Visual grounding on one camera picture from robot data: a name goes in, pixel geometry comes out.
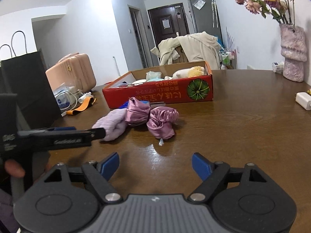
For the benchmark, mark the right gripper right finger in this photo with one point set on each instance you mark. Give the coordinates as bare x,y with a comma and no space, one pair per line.
214,178

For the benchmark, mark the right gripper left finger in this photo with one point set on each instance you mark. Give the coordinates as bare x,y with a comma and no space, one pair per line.
97,176

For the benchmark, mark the light purple towel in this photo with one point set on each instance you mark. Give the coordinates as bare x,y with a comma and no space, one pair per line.
113,123

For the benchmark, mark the purple satin bonnet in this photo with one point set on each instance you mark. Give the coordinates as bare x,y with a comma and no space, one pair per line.
137,112

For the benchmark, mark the white and yellow plush toy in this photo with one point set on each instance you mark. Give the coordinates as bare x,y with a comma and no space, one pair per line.
195,71

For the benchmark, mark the white round sponge block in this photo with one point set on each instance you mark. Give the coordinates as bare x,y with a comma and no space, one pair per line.
139,82

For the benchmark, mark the person's left hand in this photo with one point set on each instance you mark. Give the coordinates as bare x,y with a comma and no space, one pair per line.
35,164

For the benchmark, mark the blue and white tissue pack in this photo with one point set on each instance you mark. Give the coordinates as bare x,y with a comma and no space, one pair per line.
66,96

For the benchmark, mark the black paper shopping bag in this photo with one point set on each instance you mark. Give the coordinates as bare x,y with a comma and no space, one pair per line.
25,76

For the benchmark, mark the pink hard-shell suitcase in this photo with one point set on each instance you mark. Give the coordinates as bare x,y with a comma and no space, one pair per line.
72,70

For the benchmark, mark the red cardboard fruit box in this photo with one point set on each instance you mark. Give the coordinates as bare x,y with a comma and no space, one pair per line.
184,90

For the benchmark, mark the white power adapter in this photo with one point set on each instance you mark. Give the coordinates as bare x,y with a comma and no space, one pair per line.
304,100

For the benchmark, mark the beige coat on chair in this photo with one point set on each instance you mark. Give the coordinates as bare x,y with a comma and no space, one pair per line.
196,47

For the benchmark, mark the pink textured ceramic vase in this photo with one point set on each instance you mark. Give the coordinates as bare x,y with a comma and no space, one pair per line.
294,50

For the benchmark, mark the dark brown entrance door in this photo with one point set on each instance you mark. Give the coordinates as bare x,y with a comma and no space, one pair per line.
168,22

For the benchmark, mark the grey refrigerator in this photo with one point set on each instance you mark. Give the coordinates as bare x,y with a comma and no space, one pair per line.
205,18

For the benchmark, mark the dried pink rose bouquet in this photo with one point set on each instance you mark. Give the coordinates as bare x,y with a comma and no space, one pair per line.
283,11

